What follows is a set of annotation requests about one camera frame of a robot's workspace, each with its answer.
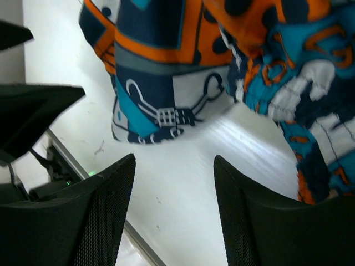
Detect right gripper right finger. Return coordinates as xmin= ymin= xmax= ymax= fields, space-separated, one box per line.
xmin=214 ymin=156 xmax=354 ymax=265

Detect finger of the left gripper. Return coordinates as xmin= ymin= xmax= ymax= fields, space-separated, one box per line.
xmin=1 ymin=84 xmax=85 ymax=166
xmin=0 ymin=19 xmax=33 ymax=50

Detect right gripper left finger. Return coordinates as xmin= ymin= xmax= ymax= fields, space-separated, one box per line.
xmin=0 ymin=153 xmax=136 ymax=266

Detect colourful patterned shorts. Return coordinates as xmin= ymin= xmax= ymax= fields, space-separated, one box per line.
xmin=79 ymin=1 xmax=354 ymax=204

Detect aluminium table edge rail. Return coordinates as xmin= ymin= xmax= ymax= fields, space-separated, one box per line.
xmin=47 ymin=130 xmax=164 ymax=265

